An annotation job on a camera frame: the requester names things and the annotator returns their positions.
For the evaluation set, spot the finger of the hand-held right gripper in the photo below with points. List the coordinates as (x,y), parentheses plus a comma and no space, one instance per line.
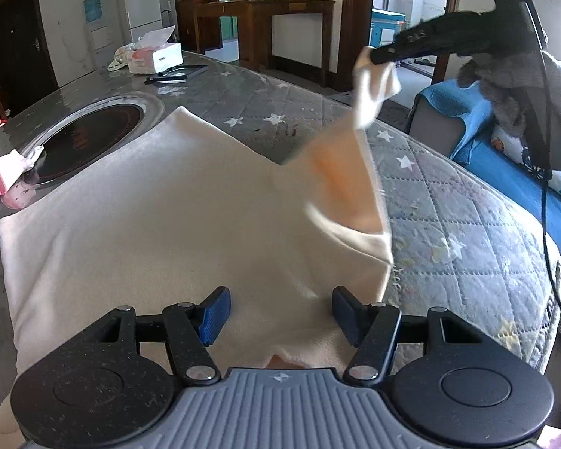
(402,52)
(411,35)

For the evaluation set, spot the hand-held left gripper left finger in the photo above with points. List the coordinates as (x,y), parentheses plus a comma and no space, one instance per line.
(215,318)

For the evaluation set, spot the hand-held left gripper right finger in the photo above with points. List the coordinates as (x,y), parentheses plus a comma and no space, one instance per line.
(348,318)

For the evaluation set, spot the white sweater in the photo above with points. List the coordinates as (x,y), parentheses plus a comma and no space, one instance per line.
(145,224)

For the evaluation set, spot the teal storage cabinet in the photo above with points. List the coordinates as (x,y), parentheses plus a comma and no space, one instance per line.
(388,25)

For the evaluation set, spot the butterfly print cushion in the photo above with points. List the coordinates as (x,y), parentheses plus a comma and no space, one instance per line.
(514,149)

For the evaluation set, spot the wooden side table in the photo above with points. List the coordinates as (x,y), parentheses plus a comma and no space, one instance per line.
(280,8)

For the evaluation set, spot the blue sofa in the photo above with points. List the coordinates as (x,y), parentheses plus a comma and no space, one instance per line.
(486,168)

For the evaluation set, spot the grey star quilted table cover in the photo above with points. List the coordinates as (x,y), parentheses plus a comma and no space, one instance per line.
(449,224)

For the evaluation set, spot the round black induction cooktop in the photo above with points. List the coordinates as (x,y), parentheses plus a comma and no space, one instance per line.
(89,140)

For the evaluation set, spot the white tissue box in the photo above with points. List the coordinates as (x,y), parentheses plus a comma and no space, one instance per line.
(166,56)

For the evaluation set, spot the white pink tissue pack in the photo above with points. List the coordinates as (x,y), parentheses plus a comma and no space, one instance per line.
(9,168)

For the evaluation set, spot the white refrigerator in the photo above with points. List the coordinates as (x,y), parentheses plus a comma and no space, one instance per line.
(142,4)

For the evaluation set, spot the floral plastic bag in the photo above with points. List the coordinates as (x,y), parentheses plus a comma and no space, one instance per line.
(119,58)

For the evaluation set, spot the white water dispenser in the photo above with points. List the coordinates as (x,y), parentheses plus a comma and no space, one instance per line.
(100,44)

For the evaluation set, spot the blue water bottle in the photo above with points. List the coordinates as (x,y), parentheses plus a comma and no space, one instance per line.
(93,9)

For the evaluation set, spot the dark wooden door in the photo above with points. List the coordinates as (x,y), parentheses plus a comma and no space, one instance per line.
(14,46)

